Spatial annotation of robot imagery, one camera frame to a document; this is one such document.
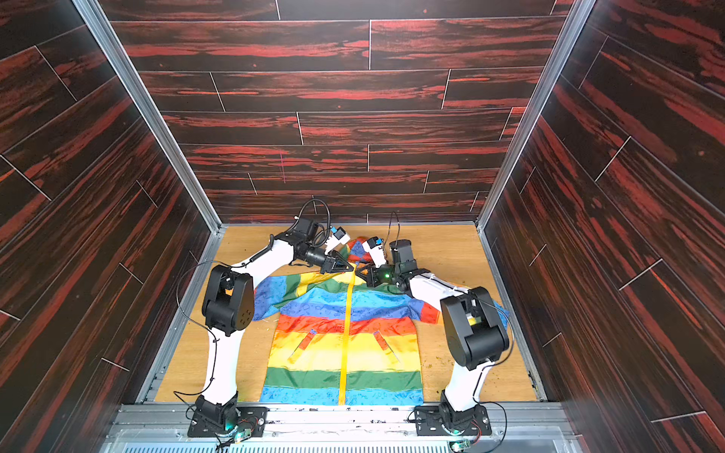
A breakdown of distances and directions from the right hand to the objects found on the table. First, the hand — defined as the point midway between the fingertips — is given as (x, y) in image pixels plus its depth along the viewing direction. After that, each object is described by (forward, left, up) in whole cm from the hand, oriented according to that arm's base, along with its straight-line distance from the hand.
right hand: (363, 269), depth 94 cm
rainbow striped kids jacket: (-21, +6, -9) cm, 23 cm away
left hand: (-2, +3, +3) cm, 5 cm away
